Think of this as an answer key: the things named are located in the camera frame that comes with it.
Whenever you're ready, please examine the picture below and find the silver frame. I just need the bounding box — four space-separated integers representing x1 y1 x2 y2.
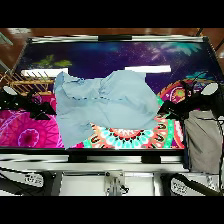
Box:
0 154 224 197

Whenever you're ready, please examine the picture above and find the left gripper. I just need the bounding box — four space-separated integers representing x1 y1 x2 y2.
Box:
29 101 57 121

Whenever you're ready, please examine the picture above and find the grey garment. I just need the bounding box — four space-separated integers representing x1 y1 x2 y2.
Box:
184 110 223 175

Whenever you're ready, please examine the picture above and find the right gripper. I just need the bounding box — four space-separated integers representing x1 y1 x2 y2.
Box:
156 101 184 120

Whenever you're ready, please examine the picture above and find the light blue shirt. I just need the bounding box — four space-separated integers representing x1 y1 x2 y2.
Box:
53 70 161 150

